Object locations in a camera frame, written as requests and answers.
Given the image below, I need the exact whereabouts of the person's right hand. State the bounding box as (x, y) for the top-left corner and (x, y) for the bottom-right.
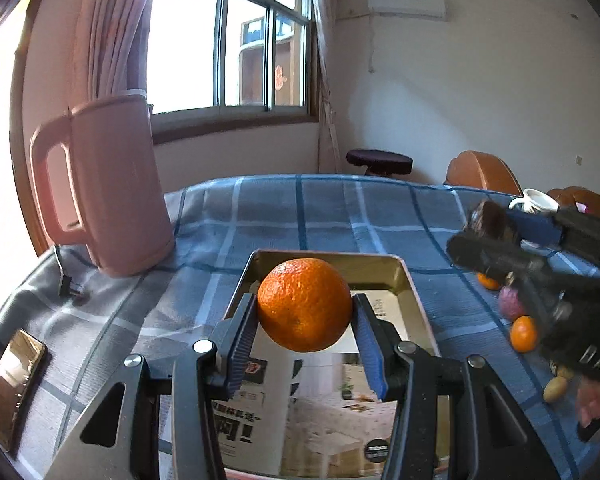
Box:
(577, 377), (600, 428)

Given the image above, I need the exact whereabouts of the gold reflective phone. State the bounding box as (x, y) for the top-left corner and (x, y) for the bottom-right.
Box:
(0, 329), (48, 453)

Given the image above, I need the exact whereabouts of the sliding glass window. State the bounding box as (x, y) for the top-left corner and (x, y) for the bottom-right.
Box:
(142, 0), (318, 133)

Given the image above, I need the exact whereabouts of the white air conditioner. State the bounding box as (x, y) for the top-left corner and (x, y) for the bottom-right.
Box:
(367, 0), (447, 22)

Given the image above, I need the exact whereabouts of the dark brown round object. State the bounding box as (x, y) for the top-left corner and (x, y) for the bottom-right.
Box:
(467, 200), (506, 241)

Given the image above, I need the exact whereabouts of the dark round stool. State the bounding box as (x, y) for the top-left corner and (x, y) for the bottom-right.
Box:
(346, 149), (414, 177)

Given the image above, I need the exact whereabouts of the beige curtain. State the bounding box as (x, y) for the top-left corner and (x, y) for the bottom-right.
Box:
(307, 0), (348, 176)

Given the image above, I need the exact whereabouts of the large orange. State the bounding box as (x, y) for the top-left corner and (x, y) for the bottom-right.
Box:
(256, 258), (353, 353)

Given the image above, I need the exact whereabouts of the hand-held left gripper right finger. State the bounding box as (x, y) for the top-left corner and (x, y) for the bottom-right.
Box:
(351, 291), (568, 480)

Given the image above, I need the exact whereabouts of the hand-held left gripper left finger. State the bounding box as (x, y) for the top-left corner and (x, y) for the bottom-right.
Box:
(45, 291), (261, 480)

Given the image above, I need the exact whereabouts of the black kettle power plug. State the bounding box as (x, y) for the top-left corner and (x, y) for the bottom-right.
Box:
(55, 245), (86, 301)

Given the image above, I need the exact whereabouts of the white cartoon print cup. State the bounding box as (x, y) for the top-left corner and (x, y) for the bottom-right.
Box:
(509, 188), (561, 251)

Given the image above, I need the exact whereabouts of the pink curtain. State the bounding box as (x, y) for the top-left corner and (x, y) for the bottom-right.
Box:
(72, 0), (163, 106)

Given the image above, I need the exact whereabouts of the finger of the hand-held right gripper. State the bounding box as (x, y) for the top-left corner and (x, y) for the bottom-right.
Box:
(502, 207), (600, 266)
(446, 234), (556, 286)

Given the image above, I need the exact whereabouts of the brown leather sofa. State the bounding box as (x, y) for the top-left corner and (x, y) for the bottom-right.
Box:
(547, 186), (600, 216)

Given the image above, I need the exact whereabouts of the blue plaid tablecloth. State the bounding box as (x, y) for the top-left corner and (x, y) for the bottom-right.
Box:
(0, 174), (600, 480)

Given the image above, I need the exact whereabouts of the pink electric kettle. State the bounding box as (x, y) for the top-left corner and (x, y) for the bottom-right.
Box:
(29, 91), (177, 277)

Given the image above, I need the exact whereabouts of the gold metal tin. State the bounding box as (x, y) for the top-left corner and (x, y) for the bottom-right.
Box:
(157, 249), (453, 478)

